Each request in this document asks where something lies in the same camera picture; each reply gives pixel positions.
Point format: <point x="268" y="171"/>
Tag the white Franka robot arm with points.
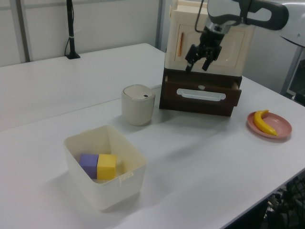
<point x="281" y="14"/>

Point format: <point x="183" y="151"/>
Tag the cream plastic open bin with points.
<point x="119" y="190"/>

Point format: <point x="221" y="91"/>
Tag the purple foam cube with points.
<point x="88" y="164"/>

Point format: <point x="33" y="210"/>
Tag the yellow foam cube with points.
<point x="107" y="167"/>

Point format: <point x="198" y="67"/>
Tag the black stand pole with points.
<point x="70" y="23"/>

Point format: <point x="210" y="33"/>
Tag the beige lidded trash can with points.
<point x="137" y="109"/>

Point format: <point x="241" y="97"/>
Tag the black equipment under table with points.
<point x="293" y="198"/>

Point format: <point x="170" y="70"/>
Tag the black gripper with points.
<point x="210" y="39"/>

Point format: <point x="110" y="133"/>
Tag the yellow toy banana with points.
<point x="258" y="122"/>

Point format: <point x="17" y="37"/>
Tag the pink round plate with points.
<point x="281" y="126"/>

